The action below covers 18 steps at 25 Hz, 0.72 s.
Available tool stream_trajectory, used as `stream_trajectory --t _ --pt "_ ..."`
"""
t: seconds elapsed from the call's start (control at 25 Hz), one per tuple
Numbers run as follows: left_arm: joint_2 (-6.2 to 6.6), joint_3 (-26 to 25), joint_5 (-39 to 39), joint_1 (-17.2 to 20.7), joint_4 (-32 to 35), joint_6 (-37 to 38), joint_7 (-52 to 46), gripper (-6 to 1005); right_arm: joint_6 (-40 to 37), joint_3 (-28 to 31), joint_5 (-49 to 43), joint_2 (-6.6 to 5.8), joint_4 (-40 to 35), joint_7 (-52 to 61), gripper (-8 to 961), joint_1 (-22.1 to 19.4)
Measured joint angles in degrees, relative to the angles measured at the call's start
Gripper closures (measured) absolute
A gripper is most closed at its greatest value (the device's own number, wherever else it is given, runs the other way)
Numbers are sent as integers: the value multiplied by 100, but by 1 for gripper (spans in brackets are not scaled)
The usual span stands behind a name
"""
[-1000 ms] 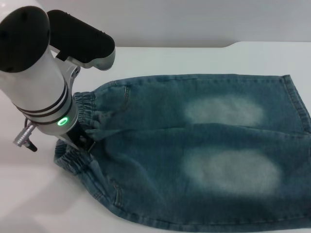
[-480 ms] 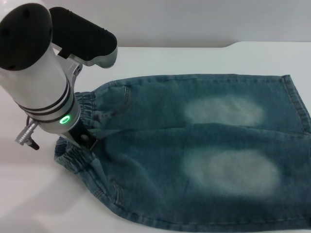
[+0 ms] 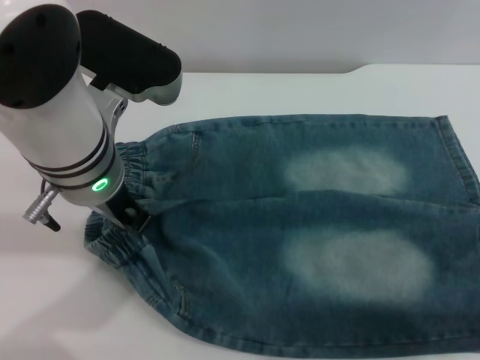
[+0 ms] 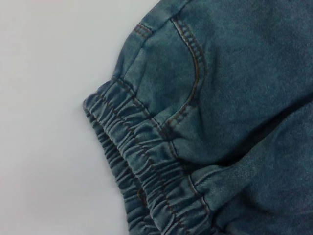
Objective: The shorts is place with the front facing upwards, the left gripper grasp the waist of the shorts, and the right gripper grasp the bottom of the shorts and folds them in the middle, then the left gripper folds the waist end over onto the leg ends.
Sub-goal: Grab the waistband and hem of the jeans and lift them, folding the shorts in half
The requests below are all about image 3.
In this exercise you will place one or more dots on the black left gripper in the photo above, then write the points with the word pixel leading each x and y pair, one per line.
pixel 120 208

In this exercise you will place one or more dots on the blue denim shorts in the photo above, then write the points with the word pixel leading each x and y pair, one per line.
pixel 292 232

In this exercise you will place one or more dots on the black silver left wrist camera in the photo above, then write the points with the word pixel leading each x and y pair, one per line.
pixel 131 52

